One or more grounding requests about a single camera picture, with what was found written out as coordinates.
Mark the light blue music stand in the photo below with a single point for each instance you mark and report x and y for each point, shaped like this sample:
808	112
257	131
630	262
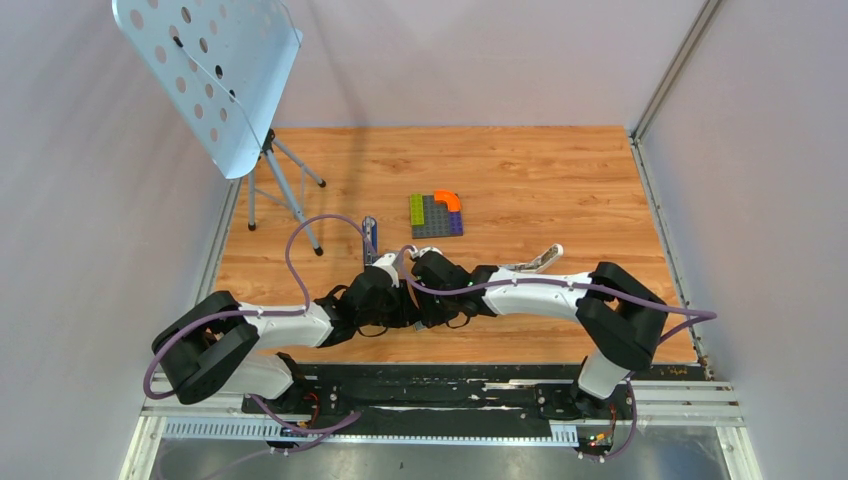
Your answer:
224	66

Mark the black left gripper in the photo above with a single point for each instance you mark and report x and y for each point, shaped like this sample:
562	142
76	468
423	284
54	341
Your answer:
405	311

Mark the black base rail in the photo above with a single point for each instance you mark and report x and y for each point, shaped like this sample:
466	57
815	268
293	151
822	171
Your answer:
454	404

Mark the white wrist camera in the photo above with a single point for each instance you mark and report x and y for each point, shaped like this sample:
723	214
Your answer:
387	263
418	253

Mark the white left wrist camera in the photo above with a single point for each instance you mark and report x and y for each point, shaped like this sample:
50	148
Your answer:
387	263

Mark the blue black stapler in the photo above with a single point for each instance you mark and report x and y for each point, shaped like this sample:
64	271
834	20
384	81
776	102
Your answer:
370	244

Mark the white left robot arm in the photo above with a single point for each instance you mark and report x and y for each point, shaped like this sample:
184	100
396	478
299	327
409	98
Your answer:
218	345

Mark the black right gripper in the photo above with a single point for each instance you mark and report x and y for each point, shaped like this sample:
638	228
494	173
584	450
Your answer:
429	316

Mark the orange curved brick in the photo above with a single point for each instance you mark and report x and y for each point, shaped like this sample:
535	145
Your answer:
449	199

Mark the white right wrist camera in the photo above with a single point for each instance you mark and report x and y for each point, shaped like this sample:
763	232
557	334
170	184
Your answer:
418	253

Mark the grey building baseplate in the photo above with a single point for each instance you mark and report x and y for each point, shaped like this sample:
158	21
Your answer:
436	221

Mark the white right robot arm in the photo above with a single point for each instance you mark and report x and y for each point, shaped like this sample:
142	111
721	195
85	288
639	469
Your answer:
623	318

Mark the white stapler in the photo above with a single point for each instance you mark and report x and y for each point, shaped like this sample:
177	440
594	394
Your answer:
540	263

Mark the blue building brick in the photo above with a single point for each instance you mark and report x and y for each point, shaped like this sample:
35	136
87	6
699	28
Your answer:
456	223

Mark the green building brick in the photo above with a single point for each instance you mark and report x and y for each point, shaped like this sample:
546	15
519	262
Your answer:
416	209

